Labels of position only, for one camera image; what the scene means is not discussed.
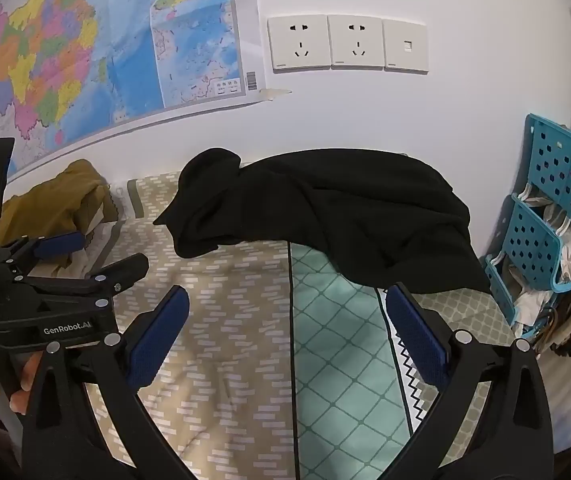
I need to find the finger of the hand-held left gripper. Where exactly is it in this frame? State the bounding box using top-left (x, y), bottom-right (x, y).
top-left (16, 252), bottom-right (150, 311)
top-left (0, 231), bottom-right (87, 273)

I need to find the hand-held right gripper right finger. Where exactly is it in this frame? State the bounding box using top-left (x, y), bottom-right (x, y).
top-left (385, 282), bottom-right (553, 480)

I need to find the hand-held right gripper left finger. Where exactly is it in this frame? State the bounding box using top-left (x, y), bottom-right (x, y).
top-left (20, 285), bottom-right (191, 480)

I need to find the black garment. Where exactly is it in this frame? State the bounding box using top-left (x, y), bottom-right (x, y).
top-left (153, 147), bottom-right (491, 295)

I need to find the cream garment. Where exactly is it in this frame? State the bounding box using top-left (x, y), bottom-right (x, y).
top-left (53, 195), bottom-right (119, 281)

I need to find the mustard garment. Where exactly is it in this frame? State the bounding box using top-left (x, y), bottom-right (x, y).
top-left (0, 159), bottom-right (119, 251)

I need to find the patchwork patterned bed sheet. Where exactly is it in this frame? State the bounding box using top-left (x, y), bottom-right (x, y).
top-left (80, 167), bottom-right (521, 480)

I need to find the blue plastic rack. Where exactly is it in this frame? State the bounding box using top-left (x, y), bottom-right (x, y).
top-left (483, 112), bottom-right (571, 341)

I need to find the white network socket plate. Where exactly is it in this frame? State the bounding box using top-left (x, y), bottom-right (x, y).
top-left (382, 18), bottom-right (429, 73)

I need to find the colourful wall map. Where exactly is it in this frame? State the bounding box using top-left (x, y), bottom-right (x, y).
top-left (0, 0), bottom-right (261, 181)

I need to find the white wall outlet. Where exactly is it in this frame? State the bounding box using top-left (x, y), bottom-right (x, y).
top-left (326, 14), bottom-right (385, 70)
top-left (267, 14), bottom-right (329, 73)

